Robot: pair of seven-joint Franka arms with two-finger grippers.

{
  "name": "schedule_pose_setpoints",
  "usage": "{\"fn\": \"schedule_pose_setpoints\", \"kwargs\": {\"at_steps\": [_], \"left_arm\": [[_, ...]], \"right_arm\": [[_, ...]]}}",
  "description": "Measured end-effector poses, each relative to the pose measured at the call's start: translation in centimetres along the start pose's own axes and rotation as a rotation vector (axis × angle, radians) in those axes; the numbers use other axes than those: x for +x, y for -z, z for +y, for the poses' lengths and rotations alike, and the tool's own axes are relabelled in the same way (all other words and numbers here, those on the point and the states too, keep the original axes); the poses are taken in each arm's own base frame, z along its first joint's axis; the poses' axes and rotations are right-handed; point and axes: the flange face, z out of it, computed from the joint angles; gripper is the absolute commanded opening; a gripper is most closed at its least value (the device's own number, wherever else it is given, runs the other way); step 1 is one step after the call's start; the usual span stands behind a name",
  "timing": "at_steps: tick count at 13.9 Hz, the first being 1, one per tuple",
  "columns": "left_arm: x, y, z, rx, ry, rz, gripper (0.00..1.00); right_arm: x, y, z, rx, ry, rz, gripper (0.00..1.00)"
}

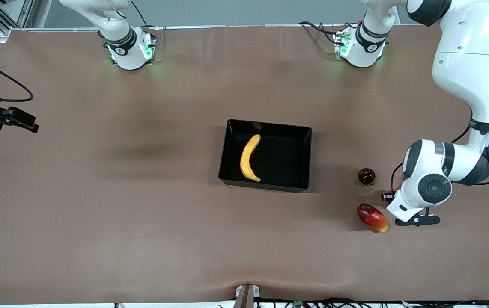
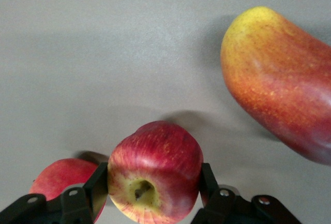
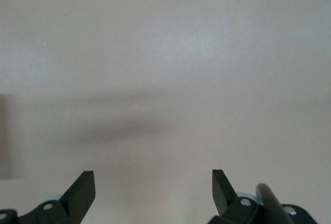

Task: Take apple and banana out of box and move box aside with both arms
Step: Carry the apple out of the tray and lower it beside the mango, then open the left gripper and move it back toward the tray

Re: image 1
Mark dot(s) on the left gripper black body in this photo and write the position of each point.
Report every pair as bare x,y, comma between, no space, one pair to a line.
388,196

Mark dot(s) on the brown table mat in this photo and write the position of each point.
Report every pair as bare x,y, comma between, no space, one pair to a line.
99,235

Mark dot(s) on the silver table edge rail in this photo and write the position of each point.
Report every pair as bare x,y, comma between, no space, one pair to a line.
248,25

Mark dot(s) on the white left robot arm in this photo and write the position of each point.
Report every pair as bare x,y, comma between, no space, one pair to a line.
463,64

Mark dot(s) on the small green circuit board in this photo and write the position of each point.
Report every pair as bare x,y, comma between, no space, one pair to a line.
298,304

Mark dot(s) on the brown camera mount bracket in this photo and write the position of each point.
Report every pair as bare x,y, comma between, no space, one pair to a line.
246,295

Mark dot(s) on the red yellow mango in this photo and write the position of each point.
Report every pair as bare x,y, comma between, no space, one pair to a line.
373,218

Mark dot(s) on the dark purple plum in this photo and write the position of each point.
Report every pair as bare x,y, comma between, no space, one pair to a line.
366,176

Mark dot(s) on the black plastic box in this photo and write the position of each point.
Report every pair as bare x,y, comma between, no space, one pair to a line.
287,171

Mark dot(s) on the yellow banana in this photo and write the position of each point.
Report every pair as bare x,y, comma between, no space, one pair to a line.
248,158

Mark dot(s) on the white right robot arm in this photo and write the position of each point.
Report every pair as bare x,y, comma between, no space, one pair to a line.
124,47

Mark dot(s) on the aluminium frame profile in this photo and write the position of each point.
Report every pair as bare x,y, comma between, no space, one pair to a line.
24,13

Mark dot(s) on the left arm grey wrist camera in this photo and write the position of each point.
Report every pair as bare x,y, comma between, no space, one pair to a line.
428,220

